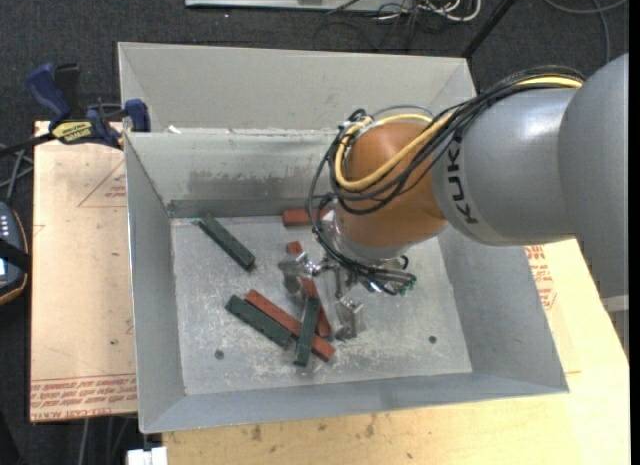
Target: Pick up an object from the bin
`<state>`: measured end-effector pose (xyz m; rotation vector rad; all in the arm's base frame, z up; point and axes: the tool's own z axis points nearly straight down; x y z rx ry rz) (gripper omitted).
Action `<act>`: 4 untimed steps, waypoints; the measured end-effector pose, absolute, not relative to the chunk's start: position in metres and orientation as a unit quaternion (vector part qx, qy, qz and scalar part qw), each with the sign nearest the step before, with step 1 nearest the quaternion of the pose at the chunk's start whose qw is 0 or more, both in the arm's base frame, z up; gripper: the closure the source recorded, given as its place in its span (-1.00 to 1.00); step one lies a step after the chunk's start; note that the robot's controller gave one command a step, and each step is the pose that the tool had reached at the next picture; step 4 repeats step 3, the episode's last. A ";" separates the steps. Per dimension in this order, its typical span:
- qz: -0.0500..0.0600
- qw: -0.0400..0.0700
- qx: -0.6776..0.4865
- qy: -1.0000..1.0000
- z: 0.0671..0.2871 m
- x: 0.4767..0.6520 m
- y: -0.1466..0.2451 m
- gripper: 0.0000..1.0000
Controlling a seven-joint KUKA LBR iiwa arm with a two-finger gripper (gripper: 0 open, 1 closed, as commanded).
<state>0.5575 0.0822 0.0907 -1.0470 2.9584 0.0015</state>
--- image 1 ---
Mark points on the red-brown flat block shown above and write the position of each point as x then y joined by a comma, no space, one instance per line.
320,310
300,217
272,310

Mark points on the dark green flat block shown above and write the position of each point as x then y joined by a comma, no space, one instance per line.
306,333
257,320
227,243

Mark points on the brown cardboard board red print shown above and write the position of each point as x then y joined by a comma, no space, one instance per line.
80,263

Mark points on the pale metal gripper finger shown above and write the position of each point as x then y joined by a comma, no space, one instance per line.
350,318
295,267

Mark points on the grey metal bin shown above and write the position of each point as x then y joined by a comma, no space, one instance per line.
210,303

